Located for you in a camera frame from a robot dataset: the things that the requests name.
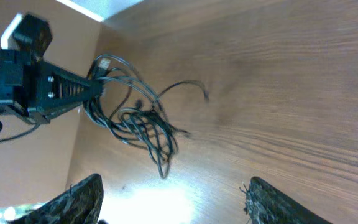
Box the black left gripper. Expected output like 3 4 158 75
0 49 103 124

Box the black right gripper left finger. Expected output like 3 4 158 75
10 174 104 224

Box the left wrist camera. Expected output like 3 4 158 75
0 13 53 58

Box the black cable with micro plug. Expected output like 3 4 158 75
135 79 210 110

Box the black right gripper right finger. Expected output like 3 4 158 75
239 176 330 224

